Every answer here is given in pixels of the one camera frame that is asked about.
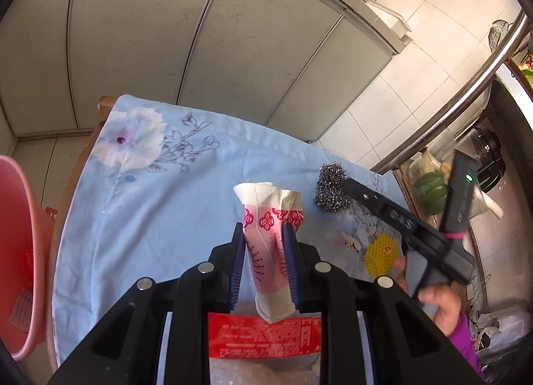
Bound translucent plastic bag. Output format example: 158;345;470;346
475;306;533;369

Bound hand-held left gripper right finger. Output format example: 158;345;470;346
281;222;486;385

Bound white pink patterned paper wrapper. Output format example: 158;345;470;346
233;181;305;324

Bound clear plastic wrapper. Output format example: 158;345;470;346
210;358;321;385

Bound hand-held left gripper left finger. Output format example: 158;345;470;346
48;222;246;385

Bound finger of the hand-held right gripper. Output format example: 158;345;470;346
341;178;417;240

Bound small yellow foam net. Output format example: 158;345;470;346
363;234;404;277

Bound white leek stalk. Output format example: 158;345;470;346
483;193;504;219

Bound white rectangular container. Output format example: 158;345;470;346
372;2;413;42

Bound steel wool scrubber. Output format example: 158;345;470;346
314;163;348;214

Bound clear plastic container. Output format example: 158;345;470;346
408;147;490;221

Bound metal shelf rack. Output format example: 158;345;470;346
368;10;533;175

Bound red snack packet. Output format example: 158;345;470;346
207;312;323;360

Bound person's right hand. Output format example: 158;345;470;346
393;256;463;338

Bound person's right forearm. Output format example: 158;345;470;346
447;312;486;381

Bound light blue floral cloth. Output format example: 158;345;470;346
52;94;413;373

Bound metal strainer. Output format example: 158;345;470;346
488;20;509;52

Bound grey kitchen cabinet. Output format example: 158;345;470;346
0;0;413;144

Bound pink plastic bucket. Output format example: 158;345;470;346
0;154;54;363

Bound black blender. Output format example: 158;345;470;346
472;127;506;192

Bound green squash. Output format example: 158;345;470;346
414;172;448;216

